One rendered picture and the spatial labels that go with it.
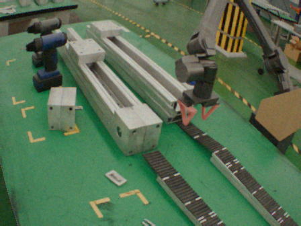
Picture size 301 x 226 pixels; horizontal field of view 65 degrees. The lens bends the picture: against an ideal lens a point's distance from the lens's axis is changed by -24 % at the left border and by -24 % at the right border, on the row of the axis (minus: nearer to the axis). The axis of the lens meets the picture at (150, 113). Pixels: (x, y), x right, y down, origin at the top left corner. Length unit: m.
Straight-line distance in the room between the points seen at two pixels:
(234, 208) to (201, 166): 0.19
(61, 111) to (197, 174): 0.43
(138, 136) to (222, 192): 0.29
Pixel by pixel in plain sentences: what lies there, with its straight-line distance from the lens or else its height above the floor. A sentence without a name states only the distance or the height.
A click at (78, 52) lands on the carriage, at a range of 1.10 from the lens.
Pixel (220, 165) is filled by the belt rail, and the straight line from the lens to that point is 0.87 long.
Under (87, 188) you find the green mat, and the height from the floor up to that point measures 0.78.
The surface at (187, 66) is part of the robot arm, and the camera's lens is 0.77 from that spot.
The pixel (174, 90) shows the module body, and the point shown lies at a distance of 1.04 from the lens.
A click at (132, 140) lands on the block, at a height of 0.83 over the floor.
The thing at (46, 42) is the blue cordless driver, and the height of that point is 0.98.
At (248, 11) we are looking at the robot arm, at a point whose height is 1.19.
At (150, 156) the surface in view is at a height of 0.81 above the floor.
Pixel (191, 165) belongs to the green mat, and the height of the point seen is 0.78.
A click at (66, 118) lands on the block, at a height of 0.83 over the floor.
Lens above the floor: 1.34
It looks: 34 degrees down
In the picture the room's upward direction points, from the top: 11 degrees clockwise
